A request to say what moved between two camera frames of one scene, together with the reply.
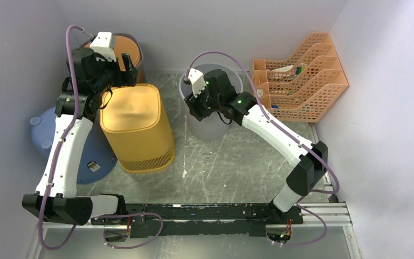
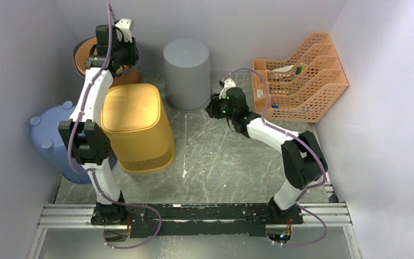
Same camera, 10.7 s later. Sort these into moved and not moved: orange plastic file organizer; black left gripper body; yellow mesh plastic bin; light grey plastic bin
Moved: black left gripper body; light grey plastic bin
Not moved: orange plastic file organizer; yellow mesh plastic bin
